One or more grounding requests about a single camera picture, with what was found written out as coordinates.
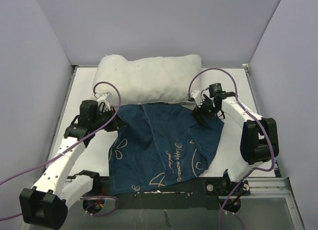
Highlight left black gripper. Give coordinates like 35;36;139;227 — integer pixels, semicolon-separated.
92;106;127;132

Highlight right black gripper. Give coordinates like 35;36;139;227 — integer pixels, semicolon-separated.
191;95;219;126

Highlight dark blue embroidered pillowcase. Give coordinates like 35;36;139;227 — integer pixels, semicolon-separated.
109;104;224;195

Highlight white pillow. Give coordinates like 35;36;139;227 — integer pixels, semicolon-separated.
92;54;202;105

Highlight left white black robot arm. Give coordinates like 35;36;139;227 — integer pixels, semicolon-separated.
19;95;126;230

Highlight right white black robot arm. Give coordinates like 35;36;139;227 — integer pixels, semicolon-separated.
190;83;279;195

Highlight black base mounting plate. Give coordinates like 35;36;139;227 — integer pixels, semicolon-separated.
81;177;236;214

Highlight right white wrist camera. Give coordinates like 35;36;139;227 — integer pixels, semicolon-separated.
189;90;203;106

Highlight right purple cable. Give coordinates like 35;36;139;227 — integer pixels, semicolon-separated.
188;68;278;230

